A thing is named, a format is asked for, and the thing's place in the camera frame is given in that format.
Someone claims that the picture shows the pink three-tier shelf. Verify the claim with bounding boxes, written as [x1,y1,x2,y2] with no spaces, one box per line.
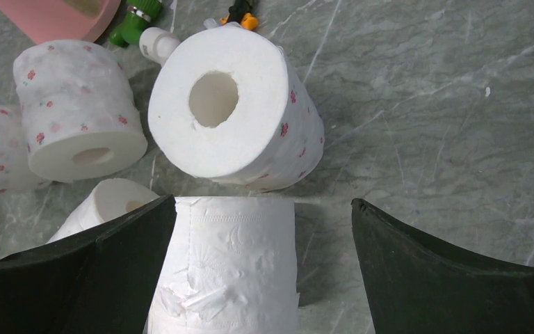
[0,0,122,45]

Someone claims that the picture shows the orange black pliers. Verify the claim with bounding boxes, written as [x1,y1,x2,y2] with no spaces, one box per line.
[220,0,259,31]

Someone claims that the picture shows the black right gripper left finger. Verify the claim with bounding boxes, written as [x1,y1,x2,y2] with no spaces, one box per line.
[0,196,176,333]

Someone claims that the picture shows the plain white embossed roll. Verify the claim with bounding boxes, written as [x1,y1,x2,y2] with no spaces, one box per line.
[146,196,299,333]

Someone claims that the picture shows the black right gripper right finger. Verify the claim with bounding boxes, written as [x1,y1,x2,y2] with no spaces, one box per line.
[351,198,534,333]

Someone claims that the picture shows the plain white paper roll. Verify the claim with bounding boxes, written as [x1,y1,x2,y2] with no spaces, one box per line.
[48,178,159,243]

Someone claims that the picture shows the floral paper roll upright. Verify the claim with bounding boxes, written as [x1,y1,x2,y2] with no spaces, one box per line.
[147,26,325,191]

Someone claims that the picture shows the white pipe elbow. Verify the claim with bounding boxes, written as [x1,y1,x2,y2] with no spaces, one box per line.
[138,27,181,66]

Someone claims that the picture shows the green pipe fitting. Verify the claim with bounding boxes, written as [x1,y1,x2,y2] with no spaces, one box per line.
[108,0,163,47]

